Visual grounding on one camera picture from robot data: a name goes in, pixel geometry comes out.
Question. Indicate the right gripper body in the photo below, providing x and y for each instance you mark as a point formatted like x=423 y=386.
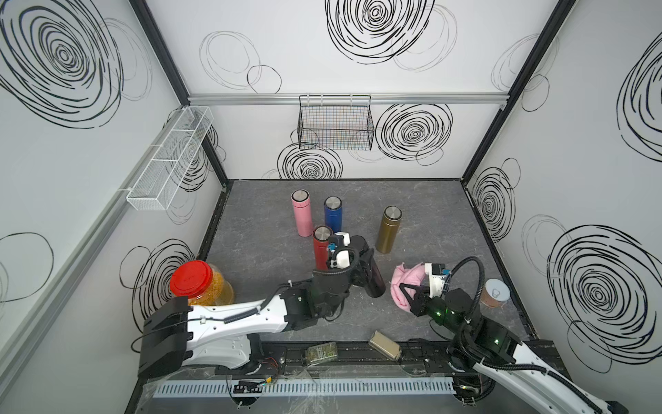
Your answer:
x=434 y=308

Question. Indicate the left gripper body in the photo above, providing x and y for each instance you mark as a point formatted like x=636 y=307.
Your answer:
x=346 y=280

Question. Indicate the black thermos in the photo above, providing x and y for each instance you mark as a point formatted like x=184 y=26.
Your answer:
x=370 y=277

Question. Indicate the red thermos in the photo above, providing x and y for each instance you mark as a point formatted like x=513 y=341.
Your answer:
x=321 y=235

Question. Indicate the blue thermos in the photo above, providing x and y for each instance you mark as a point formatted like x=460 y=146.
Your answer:
x=333 y=213

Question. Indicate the gold thermos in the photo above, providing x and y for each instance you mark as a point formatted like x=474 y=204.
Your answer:
x=389 y=226

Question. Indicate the pink thermos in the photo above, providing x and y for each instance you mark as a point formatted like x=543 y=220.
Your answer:
x=300 y=200

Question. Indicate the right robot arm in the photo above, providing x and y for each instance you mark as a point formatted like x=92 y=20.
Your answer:
x=484 y=346

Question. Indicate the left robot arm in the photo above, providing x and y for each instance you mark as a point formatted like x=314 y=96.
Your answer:
x=180 y=334

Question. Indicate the white lid can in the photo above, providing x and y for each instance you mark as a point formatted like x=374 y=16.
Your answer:
x=496 y=294

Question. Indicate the green scouring pad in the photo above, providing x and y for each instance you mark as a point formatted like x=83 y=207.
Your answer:
x=321 y=353

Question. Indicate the beige sponge block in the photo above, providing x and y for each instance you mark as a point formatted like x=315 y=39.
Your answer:
x=386 y=346

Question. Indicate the red lid snack jar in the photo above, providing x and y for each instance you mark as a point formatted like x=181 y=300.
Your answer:
x=202 y=284

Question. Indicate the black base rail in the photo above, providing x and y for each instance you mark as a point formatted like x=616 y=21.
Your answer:
x=362 y=354

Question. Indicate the white cable duct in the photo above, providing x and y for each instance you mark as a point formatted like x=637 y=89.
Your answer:
x=360 y=387

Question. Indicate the black wire basket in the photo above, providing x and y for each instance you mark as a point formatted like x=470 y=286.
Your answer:
x=335 y=122

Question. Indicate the white wire shelf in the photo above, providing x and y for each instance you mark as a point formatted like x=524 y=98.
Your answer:
x=175 y=152

